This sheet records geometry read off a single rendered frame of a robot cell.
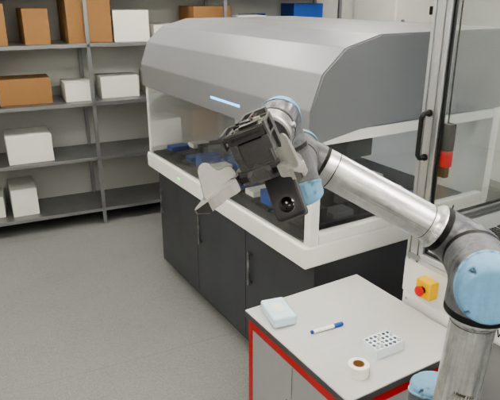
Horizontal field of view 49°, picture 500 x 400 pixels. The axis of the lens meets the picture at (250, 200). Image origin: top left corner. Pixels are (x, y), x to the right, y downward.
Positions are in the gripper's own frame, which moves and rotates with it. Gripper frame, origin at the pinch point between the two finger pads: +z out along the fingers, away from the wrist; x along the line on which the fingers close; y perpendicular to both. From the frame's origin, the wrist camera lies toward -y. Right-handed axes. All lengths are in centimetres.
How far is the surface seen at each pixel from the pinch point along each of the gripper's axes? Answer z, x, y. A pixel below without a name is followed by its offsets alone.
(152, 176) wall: -431, -237, -83
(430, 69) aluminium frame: -143, 31, -23
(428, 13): -541, 63, -54
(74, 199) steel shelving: -368, -287, -64
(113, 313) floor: -213, -194, -112
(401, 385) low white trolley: -87, -11, -107
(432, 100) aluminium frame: -139, 28, -33
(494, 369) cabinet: -104, 18, -123
